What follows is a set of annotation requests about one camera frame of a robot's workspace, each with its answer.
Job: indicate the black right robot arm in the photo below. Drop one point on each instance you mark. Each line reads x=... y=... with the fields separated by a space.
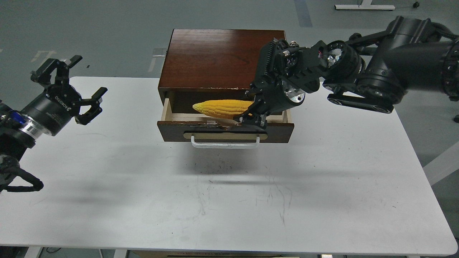
x=372 y=72

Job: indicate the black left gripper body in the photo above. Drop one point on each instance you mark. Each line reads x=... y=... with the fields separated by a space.
x=54 y=107

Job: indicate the white table base background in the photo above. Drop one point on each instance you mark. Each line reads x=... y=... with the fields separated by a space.
x=364 y=5

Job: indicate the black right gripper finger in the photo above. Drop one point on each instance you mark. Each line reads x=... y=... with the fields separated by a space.
x=254 y=94
x=253 y=114

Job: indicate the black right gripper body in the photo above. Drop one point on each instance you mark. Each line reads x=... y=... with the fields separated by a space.
x=285 y=73

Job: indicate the dark wooden drawer cabinet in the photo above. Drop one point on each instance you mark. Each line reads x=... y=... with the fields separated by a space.
x=212 y=63

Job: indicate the yellow corn cob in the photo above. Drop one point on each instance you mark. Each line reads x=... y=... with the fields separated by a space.
x=222 y=109

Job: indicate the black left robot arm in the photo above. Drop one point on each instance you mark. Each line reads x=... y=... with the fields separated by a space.
x=19 y=132

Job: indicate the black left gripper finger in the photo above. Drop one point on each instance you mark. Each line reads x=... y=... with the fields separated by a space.
x=94 y=103
x=54 y=72

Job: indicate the wooden drawer with white handle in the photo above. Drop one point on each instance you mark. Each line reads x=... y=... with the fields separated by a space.
x=181 y=123

